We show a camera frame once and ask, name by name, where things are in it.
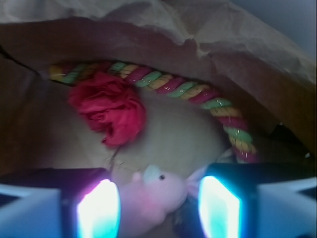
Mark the pink plush bunny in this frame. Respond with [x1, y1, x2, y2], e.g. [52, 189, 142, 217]
[118, 165, 207, 238]

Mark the red paper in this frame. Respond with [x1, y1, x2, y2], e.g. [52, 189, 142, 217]
[68, 72, 146, 148]

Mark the brown paper bag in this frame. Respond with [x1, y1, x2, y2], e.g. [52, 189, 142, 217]
[0, 0, 316, 179]

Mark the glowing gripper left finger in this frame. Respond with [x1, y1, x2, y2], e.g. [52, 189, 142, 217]
[0, 168, 121, 238]

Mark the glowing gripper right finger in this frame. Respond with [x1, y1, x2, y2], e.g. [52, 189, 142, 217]
[198, 163, 317, 238]

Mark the multicolour twisted rope toy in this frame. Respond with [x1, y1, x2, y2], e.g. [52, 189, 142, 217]
[49, 61, 259, 163]

